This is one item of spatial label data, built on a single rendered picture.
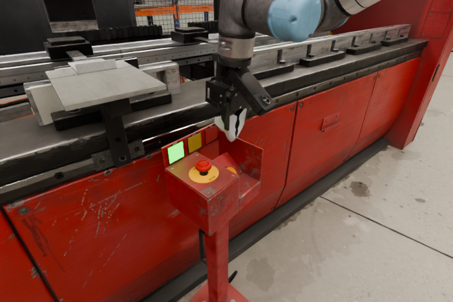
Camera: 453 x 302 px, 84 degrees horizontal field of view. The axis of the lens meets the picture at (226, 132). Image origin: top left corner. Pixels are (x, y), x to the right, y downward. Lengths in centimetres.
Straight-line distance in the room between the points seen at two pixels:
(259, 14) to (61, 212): 62
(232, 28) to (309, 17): 14
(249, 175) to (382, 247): 107
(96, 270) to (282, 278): 82
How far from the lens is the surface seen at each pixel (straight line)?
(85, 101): 48
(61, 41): 94
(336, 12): 52
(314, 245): 151
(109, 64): 67
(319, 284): 140
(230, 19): 50
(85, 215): 77
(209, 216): 59
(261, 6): 45
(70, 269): 88
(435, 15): 234
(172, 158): 64
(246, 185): 69
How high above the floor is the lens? 116
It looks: 29 degrees down
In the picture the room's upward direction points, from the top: straight up
